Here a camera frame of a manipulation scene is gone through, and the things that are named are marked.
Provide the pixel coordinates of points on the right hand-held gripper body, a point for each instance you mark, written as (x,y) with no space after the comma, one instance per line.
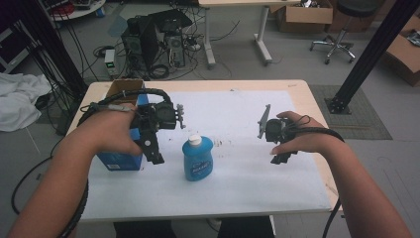
(277,130)

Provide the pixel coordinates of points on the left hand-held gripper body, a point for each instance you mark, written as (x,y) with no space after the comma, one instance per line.
(153,115)

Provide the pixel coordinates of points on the blue bottle with white cap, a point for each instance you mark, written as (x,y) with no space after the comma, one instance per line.
(198,162)

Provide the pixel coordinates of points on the blue cardboard box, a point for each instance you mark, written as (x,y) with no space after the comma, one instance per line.
(120,162)

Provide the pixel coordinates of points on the person's right hand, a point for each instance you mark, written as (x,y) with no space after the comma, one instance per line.
(310,139)

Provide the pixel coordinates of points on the person's left hand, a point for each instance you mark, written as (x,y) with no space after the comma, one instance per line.
(112,132)

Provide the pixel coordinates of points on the small grey computer tower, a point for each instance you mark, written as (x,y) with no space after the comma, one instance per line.
(176,49)

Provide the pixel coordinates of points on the white table mat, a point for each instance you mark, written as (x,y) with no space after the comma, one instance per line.
(247,181)

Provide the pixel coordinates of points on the white power supply unit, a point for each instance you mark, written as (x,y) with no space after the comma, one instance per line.
(110,61)

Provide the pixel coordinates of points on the large black computer tower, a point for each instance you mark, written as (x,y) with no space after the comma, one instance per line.
(140,43)

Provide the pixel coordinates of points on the white desk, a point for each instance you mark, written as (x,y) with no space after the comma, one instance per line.
(264,36)

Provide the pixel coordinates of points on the grey floor mat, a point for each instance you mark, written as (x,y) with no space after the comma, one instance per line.
(366,122)

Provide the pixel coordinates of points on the black office chair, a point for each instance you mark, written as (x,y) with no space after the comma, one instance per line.
(336,43)

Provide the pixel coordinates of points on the open cardboard box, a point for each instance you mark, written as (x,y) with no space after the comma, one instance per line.
(307,16)

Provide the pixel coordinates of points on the person's dark trousers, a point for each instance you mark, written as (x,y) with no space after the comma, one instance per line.
(145,229)

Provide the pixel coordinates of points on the round white table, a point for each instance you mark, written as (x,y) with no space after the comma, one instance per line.
(82,11)

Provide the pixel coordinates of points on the white cloth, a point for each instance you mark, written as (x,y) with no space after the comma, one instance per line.
(20,99)

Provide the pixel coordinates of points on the large cardboard box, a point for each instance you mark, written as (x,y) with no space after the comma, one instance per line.
(404,56)

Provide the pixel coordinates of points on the black metal post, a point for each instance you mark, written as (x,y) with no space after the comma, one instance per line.
(373,53)

